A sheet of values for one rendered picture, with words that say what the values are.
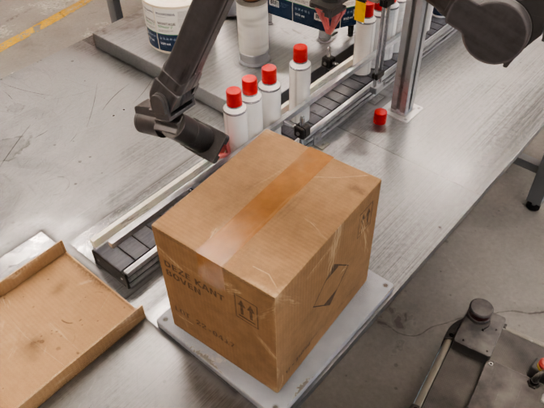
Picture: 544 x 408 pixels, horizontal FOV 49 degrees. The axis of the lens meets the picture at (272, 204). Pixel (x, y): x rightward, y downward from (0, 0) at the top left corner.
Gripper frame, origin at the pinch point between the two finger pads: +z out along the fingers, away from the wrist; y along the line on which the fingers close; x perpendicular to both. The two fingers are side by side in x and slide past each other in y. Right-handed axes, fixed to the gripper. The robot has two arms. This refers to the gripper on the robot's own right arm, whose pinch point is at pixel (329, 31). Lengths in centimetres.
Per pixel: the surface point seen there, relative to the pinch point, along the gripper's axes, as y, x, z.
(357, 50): -5.2, 6.1, 5.8
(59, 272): 87, -3, 18
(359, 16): -1.3, 7.8, -6.3
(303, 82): 21.4, 8.6, 1.0
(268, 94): 33.5, 7.9, -2.0
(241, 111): 43.0, 8.6, -3.1
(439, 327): -9, 50, 100
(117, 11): -52, -170, 74
